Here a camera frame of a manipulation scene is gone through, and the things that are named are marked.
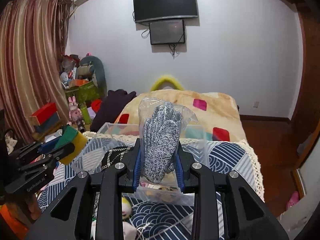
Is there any large black wall television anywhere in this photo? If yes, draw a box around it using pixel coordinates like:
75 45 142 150
133 0 199 23

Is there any brown wooden door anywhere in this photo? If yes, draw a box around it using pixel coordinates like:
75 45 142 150
291 4 319 168

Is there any beige plush blanket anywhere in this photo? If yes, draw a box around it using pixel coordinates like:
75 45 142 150
116 89 246 142

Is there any green yellow sponge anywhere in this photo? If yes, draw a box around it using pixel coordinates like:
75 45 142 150
54 126 88 165

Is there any black bag with chain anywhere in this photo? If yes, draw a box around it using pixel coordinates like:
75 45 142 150
101 147 133 171

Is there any red plush item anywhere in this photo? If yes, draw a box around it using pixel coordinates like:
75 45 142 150
91 99 102 113

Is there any pink rabbit figurine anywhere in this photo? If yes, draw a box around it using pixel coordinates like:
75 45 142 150
67 96 82 126

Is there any floral fabric scrunchie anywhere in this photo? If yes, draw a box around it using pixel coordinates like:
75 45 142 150
139 182 180 196

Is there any pink plush toy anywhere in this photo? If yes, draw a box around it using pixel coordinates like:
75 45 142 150
286 191 299 210

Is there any red gift box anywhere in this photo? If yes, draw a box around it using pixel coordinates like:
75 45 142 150
29 102 57 126

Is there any green water bottle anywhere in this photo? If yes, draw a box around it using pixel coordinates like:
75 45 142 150
80 104 92 125

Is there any yellow plush headband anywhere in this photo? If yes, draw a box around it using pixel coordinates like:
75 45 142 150
150 75 184 92

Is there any dark purple clothing pile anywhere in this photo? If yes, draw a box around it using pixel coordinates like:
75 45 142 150
90 89 136 132

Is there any grey green plush toy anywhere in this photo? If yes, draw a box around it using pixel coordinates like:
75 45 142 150
76 56 107 97

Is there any small black wall monitor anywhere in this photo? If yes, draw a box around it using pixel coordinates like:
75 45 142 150
149 20 185 45

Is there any striped brown curtain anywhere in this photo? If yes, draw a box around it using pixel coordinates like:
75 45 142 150
1 0 72 143

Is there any yellow plush ball toy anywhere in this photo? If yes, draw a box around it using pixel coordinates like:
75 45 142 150
121 197 132 220

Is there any clear plastic storage box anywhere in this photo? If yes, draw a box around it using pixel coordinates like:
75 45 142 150
71 122 209 206

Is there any blue patterned tablecloth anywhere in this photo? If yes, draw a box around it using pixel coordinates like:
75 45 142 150
38 132 264 239

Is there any green cardboard box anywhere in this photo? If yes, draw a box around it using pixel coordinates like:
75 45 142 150
65 81 100 104

